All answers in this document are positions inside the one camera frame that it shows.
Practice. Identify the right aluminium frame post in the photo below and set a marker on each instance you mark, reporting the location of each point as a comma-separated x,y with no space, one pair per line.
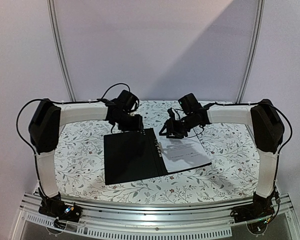
252,49

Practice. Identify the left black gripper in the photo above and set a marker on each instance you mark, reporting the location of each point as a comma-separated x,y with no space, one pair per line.
138,124

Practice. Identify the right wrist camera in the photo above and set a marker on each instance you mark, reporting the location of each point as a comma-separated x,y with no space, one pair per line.
191,108

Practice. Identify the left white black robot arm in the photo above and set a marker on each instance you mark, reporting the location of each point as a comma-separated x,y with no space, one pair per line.
44,131

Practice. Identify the aluminium frame post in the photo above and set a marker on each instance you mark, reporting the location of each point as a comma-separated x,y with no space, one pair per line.
252,49
51,6

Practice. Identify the silver folder clip mechanism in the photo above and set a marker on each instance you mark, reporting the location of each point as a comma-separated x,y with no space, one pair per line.
158,147

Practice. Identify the floral patterned tablecloth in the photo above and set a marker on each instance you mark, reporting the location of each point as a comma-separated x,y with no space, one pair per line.
233,172

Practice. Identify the black clip folder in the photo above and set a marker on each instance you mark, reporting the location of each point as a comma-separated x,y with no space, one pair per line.
132,156

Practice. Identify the left aluminium frame post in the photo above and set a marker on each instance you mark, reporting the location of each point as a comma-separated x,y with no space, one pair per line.
51,6

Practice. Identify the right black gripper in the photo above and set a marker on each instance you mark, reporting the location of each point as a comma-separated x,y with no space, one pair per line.
178,127

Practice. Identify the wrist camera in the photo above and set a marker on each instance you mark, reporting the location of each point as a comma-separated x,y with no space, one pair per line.
191,108
128,101

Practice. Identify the aluminium mounting rail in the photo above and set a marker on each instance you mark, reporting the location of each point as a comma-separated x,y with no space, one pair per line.
174,214

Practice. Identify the perforated white cable tray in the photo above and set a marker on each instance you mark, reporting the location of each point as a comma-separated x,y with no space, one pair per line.
38,227

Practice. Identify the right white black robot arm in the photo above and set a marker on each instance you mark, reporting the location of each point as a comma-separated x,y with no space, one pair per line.
268,131

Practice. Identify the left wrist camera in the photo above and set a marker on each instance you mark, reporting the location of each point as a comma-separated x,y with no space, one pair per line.
128,101

